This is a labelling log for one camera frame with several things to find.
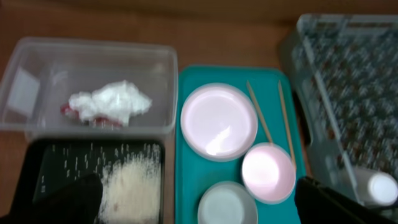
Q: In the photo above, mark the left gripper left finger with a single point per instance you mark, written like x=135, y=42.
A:
x=78, y=202

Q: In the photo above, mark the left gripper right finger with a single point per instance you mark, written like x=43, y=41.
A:
x=317, y=204

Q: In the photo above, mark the medium white plate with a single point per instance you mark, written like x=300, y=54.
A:
x=268, y=173

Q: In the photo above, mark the white rice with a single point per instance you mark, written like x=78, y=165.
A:
x=130, y=171

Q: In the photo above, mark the small white cup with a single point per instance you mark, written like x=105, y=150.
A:
x=375, y=187

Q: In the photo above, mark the wooden chopstick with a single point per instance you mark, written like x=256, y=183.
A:
x=259, y=112
x=286, y=124

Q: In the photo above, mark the grey bowl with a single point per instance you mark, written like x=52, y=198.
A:
x=227, y=203

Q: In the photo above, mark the white napkin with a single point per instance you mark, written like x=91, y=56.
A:
x=118, y=101

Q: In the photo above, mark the large white plate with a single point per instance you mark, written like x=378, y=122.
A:
x=219, y=122

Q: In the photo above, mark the grey dishwasher rack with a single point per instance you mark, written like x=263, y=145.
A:
x=343, y=72

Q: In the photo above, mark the black plastic tray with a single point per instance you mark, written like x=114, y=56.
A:
x=27, y=191

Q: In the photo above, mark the clear plastic bin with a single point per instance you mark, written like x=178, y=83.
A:
x=42, y=74

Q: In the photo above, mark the teal serving tray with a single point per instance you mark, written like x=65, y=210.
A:
x=195, y=174

